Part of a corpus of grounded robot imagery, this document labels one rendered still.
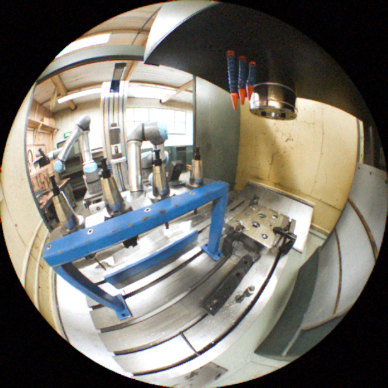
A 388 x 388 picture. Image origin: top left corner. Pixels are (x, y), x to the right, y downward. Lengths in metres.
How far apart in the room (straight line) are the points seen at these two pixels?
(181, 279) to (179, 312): 0.13
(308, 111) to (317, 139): 0.30
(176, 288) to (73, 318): 0.57
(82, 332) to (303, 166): 1.97
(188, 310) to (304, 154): 1.47
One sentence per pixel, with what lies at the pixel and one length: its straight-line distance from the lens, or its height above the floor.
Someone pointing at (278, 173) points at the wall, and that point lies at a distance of 1.44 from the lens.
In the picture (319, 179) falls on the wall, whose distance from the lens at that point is 1.45.
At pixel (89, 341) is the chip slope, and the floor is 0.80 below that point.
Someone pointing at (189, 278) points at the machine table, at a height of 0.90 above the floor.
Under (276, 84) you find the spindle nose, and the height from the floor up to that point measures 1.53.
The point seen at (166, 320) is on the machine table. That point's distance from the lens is 0.45.
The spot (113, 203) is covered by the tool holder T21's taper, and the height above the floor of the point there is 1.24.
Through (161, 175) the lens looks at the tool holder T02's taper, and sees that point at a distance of 0.25.
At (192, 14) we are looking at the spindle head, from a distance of 0.27.
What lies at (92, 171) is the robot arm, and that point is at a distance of 1.01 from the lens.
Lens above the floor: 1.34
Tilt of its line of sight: 26 degrees down
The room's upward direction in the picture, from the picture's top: straight up
